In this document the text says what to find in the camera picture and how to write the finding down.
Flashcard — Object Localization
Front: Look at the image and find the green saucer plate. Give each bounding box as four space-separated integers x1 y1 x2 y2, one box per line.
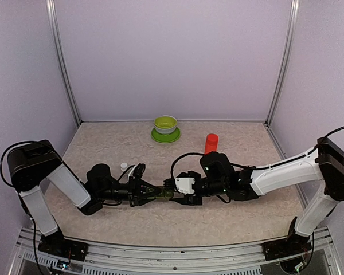
151 127 181 143

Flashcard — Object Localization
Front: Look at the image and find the aluminium frame post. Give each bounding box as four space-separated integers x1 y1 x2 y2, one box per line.
46 0 83 127
265 0 300 128

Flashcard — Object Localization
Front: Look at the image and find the green weekly pill organizer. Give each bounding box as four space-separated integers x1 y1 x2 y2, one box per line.
155 189 174 201

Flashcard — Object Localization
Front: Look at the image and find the front aluminium rail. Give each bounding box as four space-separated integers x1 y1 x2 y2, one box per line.
6 227 344 274

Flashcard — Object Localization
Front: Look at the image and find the small white pill bottle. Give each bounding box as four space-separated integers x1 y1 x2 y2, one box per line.
120 162 128 171

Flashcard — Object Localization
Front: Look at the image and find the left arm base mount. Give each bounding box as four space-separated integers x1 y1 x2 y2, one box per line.
38 238 88 262

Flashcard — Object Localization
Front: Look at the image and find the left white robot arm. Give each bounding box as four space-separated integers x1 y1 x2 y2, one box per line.
0 140 162 255

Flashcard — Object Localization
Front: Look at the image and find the left aluminium frame post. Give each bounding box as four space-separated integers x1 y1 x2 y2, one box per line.
46 0 83 127

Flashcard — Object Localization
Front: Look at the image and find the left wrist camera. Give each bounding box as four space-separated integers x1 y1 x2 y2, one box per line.
127 163 146 183

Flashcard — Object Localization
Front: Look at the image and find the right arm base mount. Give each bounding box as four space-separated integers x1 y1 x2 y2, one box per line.
262 239 312 261

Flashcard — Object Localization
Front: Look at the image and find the red pill bottle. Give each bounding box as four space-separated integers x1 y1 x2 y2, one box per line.
205 133 219 154

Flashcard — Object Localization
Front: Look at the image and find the right aluminium frame post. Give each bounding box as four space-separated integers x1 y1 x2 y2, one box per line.
265 0 300 128

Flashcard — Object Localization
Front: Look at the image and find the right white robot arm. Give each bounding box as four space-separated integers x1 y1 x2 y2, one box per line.
163 135 344 254

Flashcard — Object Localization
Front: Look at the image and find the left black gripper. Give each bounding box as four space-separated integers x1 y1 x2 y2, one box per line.
97 176 162 207

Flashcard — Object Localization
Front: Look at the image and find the green and white bowl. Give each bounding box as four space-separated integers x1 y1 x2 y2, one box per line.
154 115 178 135

